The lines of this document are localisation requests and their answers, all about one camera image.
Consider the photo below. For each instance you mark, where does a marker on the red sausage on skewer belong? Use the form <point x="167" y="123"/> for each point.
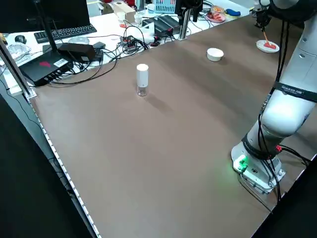
<point x="271" y="45"/>

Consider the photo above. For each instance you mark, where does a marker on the white bowl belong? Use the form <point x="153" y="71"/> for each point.
<point x="214" y="57"/>

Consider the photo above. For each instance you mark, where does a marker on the clear plastic container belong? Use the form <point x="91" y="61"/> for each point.
<point x="18" y="50"/>

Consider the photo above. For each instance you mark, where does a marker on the blue plastic basket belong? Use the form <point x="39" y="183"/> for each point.
<point x="164" y="7"/>

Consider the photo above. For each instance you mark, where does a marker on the black monitor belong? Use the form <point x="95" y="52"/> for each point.
<point x="69" y="12"/>

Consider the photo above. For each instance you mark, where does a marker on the grey usb hub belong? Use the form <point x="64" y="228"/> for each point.
<point x="128" y="42"/>

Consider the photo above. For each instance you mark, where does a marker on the aluminium upright post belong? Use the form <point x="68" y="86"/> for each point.
<point x="184" y="32"/>

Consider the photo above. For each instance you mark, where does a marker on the orange bread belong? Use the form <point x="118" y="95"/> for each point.
<point x="218" y="9"/>

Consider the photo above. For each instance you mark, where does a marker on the blue cloth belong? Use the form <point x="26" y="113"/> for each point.
<point x="234" y="12"/>

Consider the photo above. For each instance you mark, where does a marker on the black stand pole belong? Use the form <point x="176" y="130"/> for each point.
<point x="47" y="27"/>

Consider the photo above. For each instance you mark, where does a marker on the metal bowl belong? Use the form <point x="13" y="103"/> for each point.
<point x="212" y="11"/>

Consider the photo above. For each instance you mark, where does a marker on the black power supply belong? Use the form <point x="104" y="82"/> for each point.
<point x="166" y="23"/>

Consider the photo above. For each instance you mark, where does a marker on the black power brick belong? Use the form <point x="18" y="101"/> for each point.
<point x="76" y="50"/>

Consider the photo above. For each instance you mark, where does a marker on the clear glass cup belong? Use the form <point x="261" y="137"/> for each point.
<point x="121" y="17"/>

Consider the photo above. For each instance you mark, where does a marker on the yellow plate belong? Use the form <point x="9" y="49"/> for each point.
<point x="229" y="17"/>

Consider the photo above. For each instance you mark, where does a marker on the red cooked shrimp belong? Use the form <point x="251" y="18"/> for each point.
<point x="216" y="17"/>

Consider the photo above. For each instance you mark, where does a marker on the white oil pot clear base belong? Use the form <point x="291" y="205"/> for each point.
<point x="142" y="77"/>

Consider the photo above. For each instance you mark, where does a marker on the clear glass dish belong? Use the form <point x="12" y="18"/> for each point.
<point x="79" y="40"/>

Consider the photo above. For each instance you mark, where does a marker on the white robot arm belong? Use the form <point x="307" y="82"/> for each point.
<point x="263" y="2"/>
<point x="284" y="116"/>

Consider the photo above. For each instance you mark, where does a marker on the aluminium frame profile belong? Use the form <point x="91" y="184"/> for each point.
<point x="15" y="72"/>

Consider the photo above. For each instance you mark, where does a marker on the white round plate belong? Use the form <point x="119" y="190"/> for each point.
<point x="260" y="45"/>

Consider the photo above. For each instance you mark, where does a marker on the yellow oil brush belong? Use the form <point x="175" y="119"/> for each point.
<point x="265" y="34"/>

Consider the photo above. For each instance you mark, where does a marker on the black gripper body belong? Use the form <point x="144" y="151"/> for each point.
<point x="263" y="15"/>
<point x="192" y="3"/>

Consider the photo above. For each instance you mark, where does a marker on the white cup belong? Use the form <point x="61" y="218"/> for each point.
<point x="138" y="18"/>

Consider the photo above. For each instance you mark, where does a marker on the black box with red logo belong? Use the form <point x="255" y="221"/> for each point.
<point x="42" y="70"/>

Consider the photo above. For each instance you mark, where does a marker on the cardboard box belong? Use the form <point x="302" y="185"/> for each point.
<point x="126" y="11"/>

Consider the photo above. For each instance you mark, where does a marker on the white adapter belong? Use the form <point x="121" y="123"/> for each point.
<point x="148" y="27"/>

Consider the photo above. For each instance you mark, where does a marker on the small black adapter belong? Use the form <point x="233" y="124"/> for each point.
<point x="99" y="45"/>

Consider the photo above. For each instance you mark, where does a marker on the black computer mouse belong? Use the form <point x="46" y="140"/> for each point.
<point x="20" y="39"/>

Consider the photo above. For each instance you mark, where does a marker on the black keyboard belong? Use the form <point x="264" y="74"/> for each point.
<point x="64" y="33"/>

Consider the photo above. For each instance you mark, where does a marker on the pink plate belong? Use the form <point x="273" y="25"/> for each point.
<point x="210" y="20"/>

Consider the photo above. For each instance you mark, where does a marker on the red lid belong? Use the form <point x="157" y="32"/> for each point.
<point x="123" y="25"/>

